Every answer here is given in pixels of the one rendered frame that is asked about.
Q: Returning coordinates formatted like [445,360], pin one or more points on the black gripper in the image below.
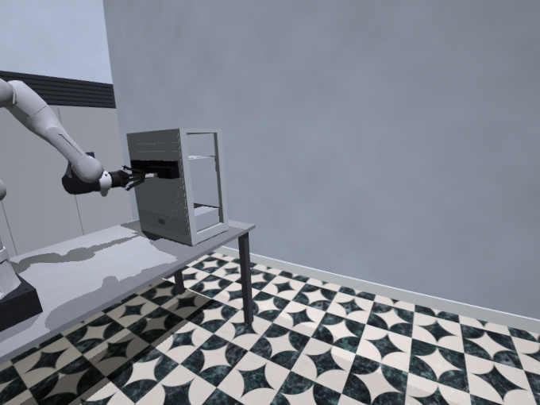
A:
[121,178]

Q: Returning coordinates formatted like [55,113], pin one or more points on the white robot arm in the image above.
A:
[35,114]

